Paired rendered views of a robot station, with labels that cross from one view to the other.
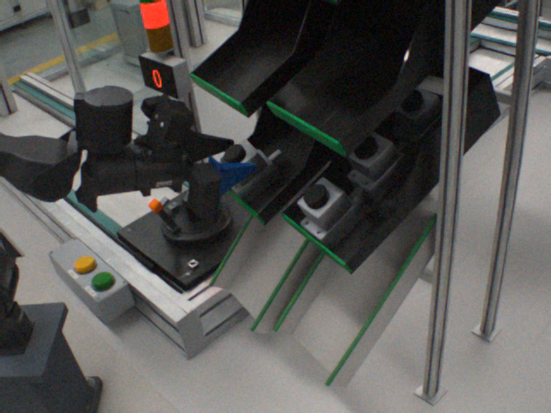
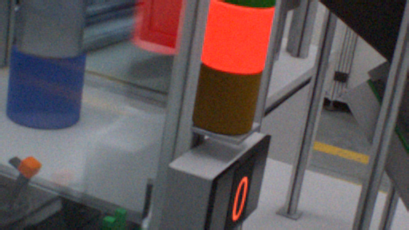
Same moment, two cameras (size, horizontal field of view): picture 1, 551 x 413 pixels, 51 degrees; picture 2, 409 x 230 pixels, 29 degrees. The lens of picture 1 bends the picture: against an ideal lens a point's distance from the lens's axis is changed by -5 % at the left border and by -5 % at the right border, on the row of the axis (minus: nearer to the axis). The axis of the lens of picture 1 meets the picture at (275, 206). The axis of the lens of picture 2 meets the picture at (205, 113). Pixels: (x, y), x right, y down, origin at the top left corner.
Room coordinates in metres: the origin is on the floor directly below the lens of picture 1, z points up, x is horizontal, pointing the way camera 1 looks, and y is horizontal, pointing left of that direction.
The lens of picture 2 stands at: (1.48, 0.69, 1.47)
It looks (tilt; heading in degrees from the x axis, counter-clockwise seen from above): 19 degrees down; 240
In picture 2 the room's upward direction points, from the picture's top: 9 degrees clockwise
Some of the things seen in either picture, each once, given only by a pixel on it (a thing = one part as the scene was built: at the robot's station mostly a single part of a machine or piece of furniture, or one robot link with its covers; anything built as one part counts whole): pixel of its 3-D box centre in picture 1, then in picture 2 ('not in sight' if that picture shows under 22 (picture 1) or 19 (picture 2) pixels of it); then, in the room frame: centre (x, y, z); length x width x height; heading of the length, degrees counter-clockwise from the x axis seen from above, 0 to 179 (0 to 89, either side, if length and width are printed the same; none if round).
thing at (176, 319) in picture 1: (75, 230); not in sight; (1.06, 0.45, 0.91); 0.89 x 0.06 x 0.11; 39
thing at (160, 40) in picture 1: (159, 36); (226, 94); (1.17, 0.18, 1.28); 0.05 x 0.05 x 0.05
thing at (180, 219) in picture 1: (196, 221); not in sight; (0.94, 0.16, 0.98); 0.14 x 0.14 x 0.02
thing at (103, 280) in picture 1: (102, 282); not in sight; (0.82, 0.33, 0.96); 0.04 x 0.04 x 0.02
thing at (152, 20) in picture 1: (154, 12); (236, 33); (1.17, 0.18, 1.33); 0.05 x 0.05 x 0.05
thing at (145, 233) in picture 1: (198, 229); not in sight; (0.94, 0.16, 0.96); 0.24 x 0.24 x 0.02; 39
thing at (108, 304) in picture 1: (89, 277); not in sight; (0.88, 0.38, 0.93); 0.21 x 0.07 x 0.06; 39
